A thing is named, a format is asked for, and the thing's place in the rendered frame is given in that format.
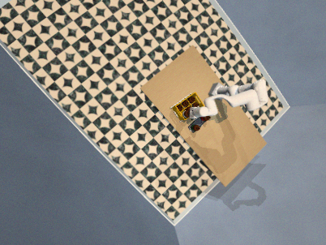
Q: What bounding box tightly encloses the yellow crate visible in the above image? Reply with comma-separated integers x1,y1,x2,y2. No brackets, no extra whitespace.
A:
172,94,202,120

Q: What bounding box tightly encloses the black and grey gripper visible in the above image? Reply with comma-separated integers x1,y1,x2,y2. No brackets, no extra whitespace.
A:
188,106,198,121

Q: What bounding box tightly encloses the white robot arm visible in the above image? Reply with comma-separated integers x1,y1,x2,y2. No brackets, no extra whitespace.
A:
193,80,268,117

